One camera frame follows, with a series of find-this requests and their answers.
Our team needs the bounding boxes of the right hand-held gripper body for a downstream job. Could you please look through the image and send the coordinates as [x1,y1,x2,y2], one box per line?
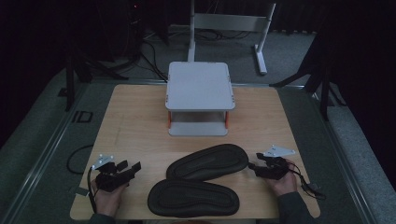
[255,144,296,181]

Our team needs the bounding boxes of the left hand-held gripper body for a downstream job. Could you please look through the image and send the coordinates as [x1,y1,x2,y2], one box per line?
[92,153,136,193]

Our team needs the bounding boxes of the black flip-flop slipper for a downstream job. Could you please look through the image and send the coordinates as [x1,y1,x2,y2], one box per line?
[165,143,250,182]
[147,178,241,218]

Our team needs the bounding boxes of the grey two-tier shoe rack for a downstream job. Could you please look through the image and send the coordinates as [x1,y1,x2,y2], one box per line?
[164,61,236,138]

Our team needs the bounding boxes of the person's right hand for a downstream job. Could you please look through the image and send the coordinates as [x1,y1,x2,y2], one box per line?
[265,159,299,198]

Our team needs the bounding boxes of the person's left hand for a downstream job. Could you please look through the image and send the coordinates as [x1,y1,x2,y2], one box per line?
[91,179,131,218]

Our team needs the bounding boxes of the black tripod stand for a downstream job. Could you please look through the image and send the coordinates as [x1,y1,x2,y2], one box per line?
[268,27,347,122]
[63,36,129,112]

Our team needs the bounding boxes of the white metal stand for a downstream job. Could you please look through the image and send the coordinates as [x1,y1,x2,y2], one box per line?
[187,0,277,77]

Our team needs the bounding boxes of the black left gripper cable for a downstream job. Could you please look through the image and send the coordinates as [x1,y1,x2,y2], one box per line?
[86,165,98,215]

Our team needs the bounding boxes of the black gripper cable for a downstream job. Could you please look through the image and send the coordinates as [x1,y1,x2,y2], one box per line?
[86,165,98,215]
[288,161,327,201]

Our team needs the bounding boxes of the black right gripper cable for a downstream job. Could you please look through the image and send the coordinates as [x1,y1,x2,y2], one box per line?
[288,161,327,201]

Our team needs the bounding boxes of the black looped cable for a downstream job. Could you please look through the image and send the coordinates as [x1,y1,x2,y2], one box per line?
[66,144,94,175]

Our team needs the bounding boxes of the black floor cables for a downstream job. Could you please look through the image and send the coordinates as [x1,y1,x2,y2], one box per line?
[139,39,169,83]

